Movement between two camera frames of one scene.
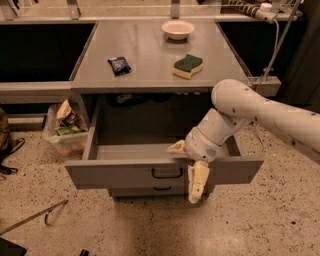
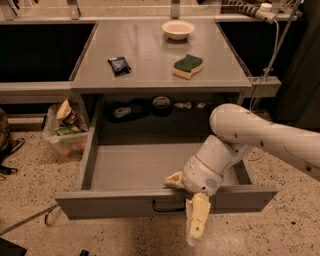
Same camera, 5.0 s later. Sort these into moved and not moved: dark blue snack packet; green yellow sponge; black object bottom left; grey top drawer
Moved: grey top drawer
Not moved: green yellow sponge; dark blue snack packet; black object bottom left
